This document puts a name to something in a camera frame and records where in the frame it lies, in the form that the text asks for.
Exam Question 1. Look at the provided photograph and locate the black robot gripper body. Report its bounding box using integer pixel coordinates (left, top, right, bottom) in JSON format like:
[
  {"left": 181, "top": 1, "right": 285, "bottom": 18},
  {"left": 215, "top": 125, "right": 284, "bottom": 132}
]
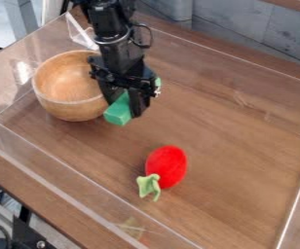
[{"left": 86, "top": 37, "right": 163, "bottom": 98}]

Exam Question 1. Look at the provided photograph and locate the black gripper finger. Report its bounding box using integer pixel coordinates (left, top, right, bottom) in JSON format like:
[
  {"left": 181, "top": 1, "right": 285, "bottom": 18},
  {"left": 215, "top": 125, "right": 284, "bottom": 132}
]
[
  {"left": 98, "top": 80, "right": 126, "bottom": 104},
  {"left": 127, "top": 88, "right": 151, "bottom": 118}
]

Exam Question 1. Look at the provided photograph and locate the green rectangular stick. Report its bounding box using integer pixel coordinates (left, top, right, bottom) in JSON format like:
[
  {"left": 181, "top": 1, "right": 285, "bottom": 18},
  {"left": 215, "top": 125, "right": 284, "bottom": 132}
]
[{"left": 103, "top": 77, "right": 162, "bottom": 125}]

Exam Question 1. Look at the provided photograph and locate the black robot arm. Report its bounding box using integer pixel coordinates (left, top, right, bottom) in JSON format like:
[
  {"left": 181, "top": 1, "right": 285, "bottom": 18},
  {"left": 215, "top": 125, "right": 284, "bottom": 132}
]
[{"left": 72, "top": 0, "right": 161, "bottom": 118}]

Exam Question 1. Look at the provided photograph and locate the brown wooden bowl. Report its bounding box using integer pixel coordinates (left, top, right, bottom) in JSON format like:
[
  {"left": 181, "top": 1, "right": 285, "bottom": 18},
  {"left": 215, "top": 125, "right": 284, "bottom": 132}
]
[{"left": 31, "top": 50, "right": 108, "bottom": 122}]

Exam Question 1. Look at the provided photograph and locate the red plush strawberry toy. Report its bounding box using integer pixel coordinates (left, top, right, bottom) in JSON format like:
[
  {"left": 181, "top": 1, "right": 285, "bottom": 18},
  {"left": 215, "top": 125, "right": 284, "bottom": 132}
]
[{"left": 135, "top": 145, "right": 187, "bottom": 201}]

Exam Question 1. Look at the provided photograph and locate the clear acrylic tray enclosure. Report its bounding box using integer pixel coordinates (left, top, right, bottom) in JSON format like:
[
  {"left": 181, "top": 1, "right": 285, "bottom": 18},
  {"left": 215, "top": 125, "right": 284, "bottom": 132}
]
[{"left": 0, "top": 19, "right": 300, "bottom": 249}]

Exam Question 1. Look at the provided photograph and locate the black table clamp bracket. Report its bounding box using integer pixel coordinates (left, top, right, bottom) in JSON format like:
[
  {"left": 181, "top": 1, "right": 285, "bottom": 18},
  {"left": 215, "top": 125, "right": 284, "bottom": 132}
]
[{"left": 0, "top": 208, "right": 58, "bottom": 249}]

